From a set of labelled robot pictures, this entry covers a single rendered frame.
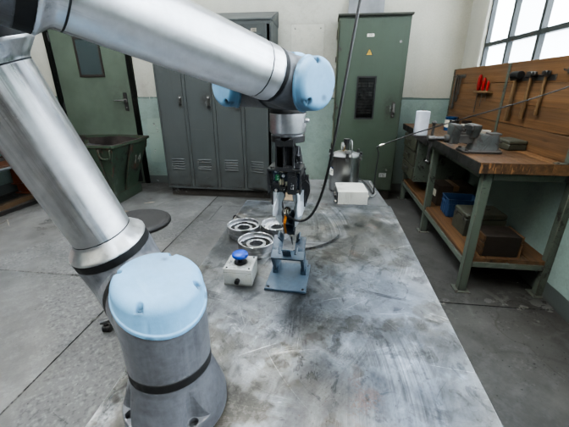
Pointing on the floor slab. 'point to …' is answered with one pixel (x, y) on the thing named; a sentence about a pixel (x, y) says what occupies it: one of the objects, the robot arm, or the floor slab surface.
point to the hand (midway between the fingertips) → (289, 219)
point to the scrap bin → (118, 161)
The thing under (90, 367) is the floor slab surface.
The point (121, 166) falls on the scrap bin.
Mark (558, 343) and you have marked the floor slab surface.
